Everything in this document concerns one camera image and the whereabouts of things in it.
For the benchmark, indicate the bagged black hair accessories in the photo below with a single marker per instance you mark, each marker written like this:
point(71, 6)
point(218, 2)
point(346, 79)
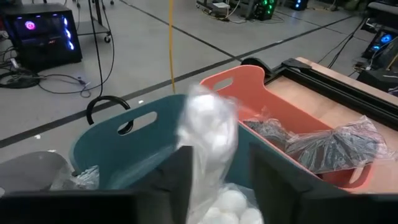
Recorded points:
point(326, 149)

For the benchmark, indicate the black metal cart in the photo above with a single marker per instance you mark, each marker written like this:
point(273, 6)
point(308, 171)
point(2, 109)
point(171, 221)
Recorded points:
point(93, 28)

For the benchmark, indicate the bagged grey blue toothbrush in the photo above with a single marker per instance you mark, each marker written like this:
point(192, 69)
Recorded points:
point(81, 179)

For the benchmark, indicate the large computer blue lights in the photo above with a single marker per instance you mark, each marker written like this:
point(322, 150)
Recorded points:
point(384, 40)

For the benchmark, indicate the black computer green lights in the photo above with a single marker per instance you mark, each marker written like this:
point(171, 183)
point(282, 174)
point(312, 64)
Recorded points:
point(264, 9)

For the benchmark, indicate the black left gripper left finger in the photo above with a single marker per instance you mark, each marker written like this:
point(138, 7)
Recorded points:
point(174, 177)

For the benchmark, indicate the black case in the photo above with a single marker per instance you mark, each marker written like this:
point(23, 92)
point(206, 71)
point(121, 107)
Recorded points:
point(376, 79)

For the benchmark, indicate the orange plastic bin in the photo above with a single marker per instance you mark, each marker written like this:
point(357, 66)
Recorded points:
point(248, 84)

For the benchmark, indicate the teal plastic bin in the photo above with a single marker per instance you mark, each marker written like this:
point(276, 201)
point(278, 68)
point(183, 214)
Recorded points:
point(124, 146)

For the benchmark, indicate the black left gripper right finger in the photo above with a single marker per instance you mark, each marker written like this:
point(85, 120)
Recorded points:
point(273, 183)

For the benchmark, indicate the black computer pink blue lights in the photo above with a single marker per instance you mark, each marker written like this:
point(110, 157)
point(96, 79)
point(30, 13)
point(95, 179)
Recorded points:
point(43, 53)

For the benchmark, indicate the grey plastic bin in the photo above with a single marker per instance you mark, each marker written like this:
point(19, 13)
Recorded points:
point(28, 171)

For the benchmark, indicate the small computer blue lights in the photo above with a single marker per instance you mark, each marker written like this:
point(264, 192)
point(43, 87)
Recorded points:
point(299, 3)

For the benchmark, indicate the bagged white cotton balls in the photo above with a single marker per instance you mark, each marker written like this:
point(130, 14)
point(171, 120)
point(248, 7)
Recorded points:
point(211, 130)

